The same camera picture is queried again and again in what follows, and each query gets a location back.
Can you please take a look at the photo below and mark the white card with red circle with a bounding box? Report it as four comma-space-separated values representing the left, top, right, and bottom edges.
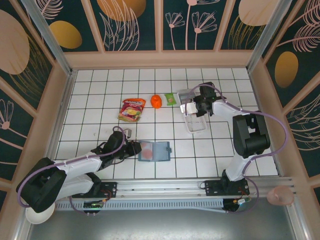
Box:
139, 142, 155, 162

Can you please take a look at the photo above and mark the controller board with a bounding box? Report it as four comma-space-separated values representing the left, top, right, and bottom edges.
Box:
223, 198, 252, 215
82, 199, 105, 216

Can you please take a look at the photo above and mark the green snack packet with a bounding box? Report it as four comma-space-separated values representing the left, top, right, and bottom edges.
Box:
164, 93, 177, 106

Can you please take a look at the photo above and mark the teal card holder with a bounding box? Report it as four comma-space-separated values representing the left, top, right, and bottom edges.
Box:
137, 141, 173, 163

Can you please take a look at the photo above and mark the aluminium corner post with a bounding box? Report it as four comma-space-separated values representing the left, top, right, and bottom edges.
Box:
246, 0, 293, 73
20, 0, 73, 76

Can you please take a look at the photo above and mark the pink plastic cup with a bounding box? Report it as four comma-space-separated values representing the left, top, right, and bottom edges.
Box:
266, 185, 295, 207

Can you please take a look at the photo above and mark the red and yellow snack pouch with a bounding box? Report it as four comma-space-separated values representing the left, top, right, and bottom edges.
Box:
117, 98, 147, 123

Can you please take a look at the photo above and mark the orange toy fruit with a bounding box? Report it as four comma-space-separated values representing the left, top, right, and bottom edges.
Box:
150, 94, 163, 110

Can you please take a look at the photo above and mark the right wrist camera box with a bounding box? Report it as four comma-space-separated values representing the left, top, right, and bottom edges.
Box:
179, 101, 199, 116

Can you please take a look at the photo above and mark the aluminium side rail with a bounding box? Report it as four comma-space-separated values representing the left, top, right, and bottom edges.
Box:
41, 69, 78, 181

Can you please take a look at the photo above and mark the aluminium mounting rail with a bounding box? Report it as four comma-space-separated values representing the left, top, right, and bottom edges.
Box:
24, 176, 298, 201

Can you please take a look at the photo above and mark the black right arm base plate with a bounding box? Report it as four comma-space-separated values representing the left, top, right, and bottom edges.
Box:
204, 179, 250, 198

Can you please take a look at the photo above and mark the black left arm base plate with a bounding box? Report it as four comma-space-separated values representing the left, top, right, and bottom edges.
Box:
71, 181, 118, 199

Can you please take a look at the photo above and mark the grey slotted cable duct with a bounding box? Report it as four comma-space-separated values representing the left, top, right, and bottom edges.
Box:
54, 198, 226, 214

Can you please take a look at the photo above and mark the left controller board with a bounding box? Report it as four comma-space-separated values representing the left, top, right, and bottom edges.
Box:
82, 199, 105, 216

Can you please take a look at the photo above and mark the white bowl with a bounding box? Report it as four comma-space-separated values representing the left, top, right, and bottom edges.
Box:
24, 204, 55, 225

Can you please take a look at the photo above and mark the white plastic tray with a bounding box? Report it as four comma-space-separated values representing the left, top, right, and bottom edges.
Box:
176, 89, 209, 135

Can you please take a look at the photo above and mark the right controller board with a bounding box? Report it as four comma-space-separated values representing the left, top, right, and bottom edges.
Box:
223, 198, 252, 215

